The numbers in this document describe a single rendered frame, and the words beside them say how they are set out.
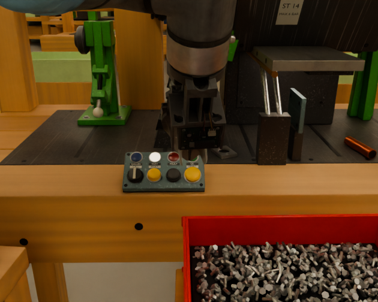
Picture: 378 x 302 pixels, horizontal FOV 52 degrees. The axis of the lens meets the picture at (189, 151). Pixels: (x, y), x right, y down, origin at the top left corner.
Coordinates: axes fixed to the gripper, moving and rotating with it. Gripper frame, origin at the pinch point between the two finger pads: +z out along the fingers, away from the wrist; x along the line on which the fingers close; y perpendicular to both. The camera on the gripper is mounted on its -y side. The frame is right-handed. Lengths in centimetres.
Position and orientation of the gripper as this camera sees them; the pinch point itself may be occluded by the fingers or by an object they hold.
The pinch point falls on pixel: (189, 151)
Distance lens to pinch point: 64.3
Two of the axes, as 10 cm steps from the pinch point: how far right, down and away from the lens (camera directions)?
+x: 9.9, -0.6, 1.0
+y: 1.1, 7.6, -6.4
